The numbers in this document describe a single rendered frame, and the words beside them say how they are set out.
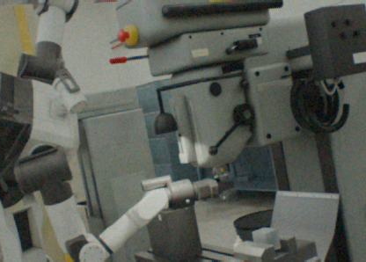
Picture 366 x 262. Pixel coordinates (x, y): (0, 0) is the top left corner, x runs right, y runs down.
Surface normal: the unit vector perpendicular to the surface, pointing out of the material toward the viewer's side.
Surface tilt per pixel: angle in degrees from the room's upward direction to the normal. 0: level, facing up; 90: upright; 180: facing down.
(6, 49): 90
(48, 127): 58
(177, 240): 90
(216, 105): 90
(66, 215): 98
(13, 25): 90
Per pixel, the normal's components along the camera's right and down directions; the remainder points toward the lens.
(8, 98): 0.55, -0.62
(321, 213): -0.82, -0.28
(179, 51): -0.83, 0.19
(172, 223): 0.44, -0.04
